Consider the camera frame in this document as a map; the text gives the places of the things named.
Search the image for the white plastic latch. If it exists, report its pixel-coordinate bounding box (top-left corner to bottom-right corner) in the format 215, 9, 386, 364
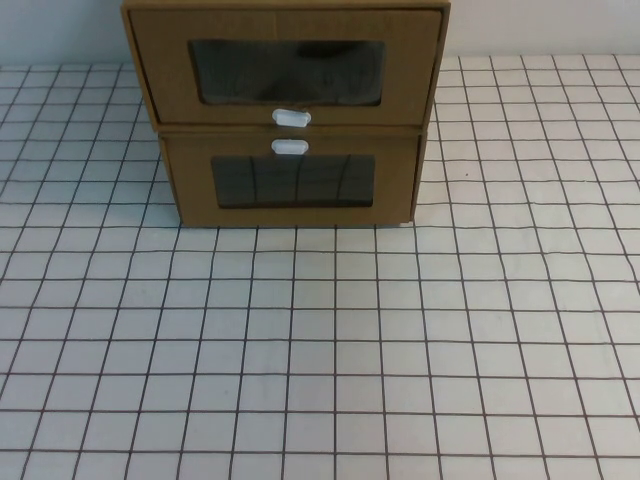
271, 106, 315, 128
270, 137, 310, 158

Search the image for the white grid tablecloth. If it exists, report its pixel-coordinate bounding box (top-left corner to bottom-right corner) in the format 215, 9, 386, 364
0, 52, 640, 480

